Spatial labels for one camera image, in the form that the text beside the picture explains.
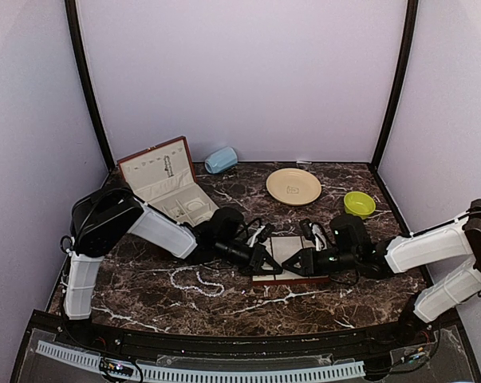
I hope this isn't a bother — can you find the red wooden jewelry box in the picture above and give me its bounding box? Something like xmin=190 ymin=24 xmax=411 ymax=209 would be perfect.
xmin=119 ymin=136 xmax=218 ymax=227

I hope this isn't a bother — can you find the white pearl necklace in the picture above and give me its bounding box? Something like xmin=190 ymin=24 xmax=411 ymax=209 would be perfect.
xmin=169 ymin=266 xmax=226 ymax=298

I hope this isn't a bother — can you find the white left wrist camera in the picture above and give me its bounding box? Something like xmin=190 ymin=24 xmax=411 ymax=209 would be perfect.
xmin=247 ymin=223 xmax=275 ymax=247

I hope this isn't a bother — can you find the white slotted cable duct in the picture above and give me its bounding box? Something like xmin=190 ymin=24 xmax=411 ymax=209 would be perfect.
xmin=35 ymin=341 xmax=365 ymax=382

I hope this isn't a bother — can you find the red earring tray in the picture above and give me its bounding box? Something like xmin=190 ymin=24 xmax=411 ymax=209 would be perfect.
xmin=252 ymin=236 xmax=330 ymax=286

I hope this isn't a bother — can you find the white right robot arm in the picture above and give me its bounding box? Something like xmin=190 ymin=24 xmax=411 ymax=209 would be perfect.
xmin=282 ymin=199 xmax=481 ymax=346

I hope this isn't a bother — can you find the green small bowl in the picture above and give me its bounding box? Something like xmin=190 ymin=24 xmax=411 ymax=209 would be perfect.
xmin=343 ymin=191 xmax=377 ymax=219

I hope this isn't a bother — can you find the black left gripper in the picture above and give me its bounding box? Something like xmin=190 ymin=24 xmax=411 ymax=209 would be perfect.
xmin=216 ymin=239 xmax=283 ymax=276

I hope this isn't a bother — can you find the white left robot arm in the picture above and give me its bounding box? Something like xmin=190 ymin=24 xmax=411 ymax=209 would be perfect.
xmin=61 ymin=188 xmax=283 ymax=348

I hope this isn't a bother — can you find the silver bangle back compartment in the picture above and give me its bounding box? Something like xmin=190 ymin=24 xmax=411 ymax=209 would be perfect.
xmin=186 ymin=200 xmax=204 ymax=211

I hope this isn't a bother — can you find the light blue cup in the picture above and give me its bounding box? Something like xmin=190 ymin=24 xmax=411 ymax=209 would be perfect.
xmin=204 ymin=147 xmax=238 ymax=174

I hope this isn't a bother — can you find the cream ceramic plate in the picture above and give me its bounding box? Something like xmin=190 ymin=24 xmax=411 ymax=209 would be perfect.
xmin=266 ymin=168 xmax=321 ymax=206

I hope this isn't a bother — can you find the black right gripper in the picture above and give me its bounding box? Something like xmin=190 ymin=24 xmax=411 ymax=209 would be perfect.
xmin=282 ymin=247 xmax=359 ymax=278

